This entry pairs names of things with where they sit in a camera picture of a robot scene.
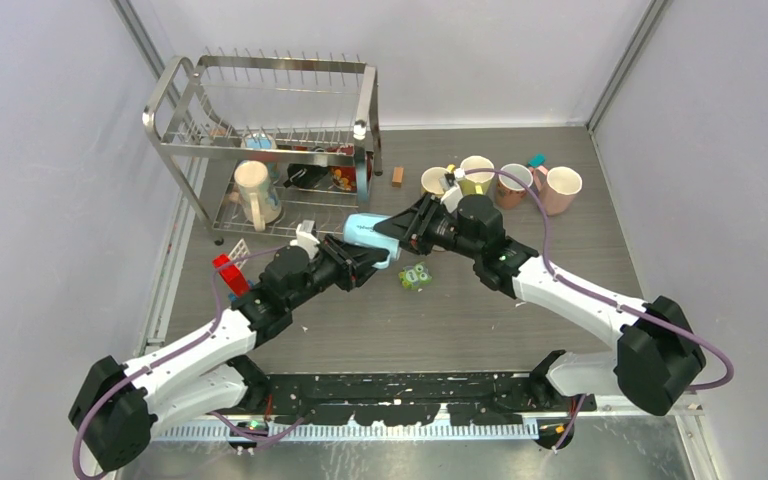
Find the small teal block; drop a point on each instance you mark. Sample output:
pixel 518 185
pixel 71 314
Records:
pixel 537 161

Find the green owl toy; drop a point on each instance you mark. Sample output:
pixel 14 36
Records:
pixel 415 276

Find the lime green mug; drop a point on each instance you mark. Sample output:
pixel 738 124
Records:
pixel 479 174

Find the light blue mug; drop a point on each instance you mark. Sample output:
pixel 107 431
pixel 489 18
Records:
pixel 359 230

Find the black cup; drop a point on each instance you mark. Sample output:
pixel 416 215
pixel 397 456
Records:
pixel 304 176

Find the steel two-tier dish rack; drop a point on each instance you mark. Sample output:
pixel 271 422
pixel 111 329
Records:
pixel 313 121

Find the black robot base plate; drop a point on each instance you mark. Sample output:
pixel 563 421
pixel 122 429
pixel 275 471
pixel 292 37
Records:
pixel 403 399

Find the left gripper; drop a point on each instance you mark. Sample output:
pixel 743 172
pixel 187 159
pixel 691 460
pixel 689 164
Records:
pixel 354 262

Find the pink faceted mug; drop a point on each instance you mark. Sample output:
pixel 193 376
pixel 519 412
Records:
pixel 557 187

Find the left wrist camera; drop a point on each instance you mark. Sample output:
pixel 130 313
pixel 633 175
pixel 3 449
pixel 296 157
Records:
pixel 306 238

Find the yellow cup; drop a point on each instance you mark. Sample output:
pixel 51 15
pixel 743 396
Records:
pixel 437 181

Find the white grid brick piece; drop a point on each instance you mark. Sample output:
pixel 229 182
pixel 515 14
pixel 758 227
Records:
pixel 239 254

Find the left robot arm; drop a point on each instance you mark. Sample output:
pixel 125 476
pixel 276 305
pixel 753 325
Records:
pixel 121 406

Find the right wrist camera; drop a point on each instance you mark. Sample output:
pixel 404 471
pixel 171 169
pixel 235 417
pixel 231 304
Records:
pixel 452 191

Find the small wooden block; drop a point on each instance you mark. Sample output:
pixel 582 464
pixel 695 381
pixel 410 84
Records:
pixel 397 177

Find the blue patterned mug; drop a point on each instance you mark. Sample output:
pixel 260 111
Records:
pixel 259 141

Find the beige patterned mug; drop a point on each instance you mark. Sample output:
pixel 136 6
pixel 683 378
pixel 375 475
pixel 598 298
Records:
pixel 261 203

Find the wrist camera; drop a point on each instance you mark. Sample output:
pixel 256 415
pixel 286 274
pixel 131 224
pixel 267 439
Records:
pixel 306 238
pixel 452 191

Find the colourful brick toy car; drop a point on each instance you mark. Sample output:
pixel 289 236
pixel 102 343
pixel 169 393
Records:
pixel 231 275

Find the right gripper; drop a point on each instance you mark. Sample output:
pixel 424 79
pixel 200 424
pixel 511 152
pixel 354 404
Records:
pixel 410 226

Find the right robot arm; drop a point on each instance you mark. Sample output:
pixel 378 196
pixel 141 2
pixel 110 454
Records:
pixel 650 360

